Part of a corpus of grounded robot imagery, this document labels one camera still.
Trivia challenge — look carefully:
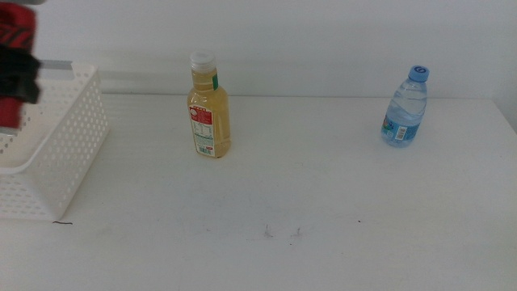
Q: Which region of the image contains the yellow tea bottle white cap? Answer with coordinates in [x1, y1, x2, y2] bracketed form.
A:
[187, 50, 233, 159]

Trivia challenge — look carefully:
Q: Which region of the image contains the white perforated plastic basket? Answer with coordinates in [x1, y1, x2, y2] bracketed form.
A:
[0, 61, 110, 221]

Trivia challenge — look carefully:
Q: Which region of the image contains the red cola can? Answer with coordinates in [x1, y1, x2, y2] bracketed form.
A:
[0, 2, 38, 130]

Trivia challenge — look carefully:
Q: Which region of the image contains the clear water bottle blue cap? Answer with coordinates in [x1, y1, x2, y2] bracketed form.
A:
[380, 65, 431, 148]

